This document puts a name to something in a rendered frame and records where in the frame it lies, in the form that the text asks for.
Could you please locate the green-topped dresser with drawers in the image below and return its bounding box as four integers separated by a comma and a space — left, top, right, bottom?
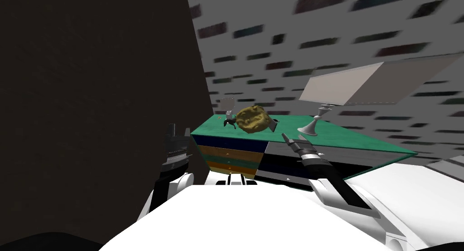
190, 114, 418, 192

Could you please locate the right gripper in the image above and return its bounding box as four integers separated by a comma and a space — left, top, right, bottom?
281, 132, 324, 163

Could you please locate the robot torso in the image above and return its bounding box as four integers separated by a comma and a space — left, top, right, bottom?
97, 173, 396, 251

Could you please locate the small black object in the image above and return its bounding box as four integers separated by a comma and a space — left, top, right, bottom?
222, 113, 237, 130

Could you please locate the yellow-brown lumpy object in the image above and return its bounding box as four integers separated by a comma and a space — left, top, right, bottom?
235, 105, 274, 135

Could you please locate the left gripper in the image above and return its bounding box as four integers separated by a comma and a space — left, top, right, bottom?
161, 123, 193, 172

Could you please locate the table lamp with pale shade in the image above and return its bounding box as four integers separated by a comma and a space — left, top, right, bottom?
297, 54, 464, 137

